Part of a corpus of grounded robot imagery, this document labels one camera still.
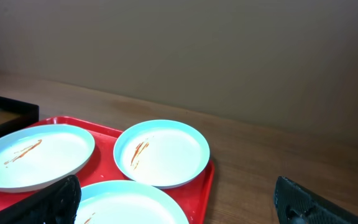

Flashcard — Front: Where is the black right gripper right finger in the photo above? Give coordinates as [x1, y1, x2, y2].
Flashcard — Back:
[273, 176, 358, 224]

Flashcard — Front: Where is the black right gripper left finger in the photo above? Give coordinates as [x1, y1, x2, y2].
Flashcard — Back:
[0, 175, 81, 224]

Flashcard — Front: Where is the white plate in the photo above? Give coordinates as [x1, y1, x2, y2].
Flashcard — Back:
[75, 180, 189, 224]
[0, 124, 95, 193]
[113, 119, 211, 189]

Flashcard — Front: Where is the black water tray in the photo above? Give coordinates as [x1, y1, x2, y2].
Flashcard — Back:
[0, 96, 39, 138]

